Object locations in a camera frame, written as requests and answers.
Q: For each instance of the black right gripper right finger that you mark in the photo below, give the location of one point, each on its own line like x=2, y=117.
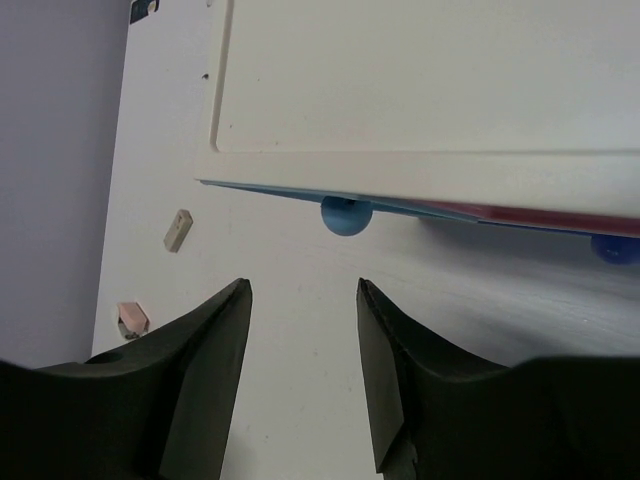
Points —
x=437, y=411

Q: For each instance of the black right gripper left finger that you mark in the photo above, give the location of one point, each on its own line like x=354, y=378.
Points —
x=159, y=407

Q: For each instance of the white eraser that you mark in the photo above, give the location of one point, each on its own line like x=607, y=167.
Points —
x=178, y=231

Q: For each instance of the pink drawer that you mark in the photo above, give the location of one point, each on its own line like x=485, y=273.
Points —
x=591, y=223

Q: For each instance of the light blue small drawer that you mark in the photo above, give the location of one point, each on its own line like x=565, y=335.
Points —
x=348, y=214

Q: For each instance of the pink eraser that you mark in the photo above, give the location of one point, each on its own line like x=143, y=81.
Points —
x=133, y=318

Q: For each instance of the blue wide drawer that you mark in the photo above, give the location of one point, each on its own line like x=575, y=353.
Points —
x=612, y=249

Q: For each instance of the white drawer cabinet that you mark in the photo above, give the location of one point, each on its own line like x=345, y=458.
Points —
x=522, y=104

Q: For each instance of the left blue table label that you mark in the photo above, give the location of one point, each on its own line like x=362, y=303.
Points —
x=141, y=9

